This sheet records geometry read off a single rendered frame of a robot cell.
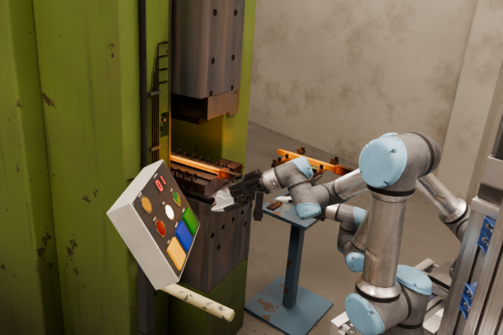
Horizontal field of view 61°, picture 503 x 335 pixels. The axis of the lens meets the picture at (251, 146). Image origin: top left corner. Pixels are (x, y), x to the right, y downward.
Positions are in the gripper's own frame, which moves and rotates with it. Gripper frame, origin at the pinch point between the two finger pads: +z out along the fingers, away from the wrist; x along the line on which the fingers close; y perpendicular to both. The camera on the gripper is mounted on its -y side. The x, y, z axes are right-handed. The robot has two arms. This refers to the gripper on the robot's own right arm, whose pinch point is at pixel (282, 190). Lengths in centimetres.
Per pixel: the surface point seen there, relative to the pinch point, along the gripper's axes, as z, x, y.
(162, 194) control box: 19, -54, -14
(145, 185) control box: 19, -61, -20
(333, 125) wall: 82, 332, 65
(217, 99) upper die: 30.6, -5.6, -34.8
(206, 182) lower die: 32.3, -9.1, 1.8
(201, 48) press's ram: 31, -17, -56
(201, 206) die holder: 29.6, -15.9, 9.7
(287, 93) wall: 158, 361, 42
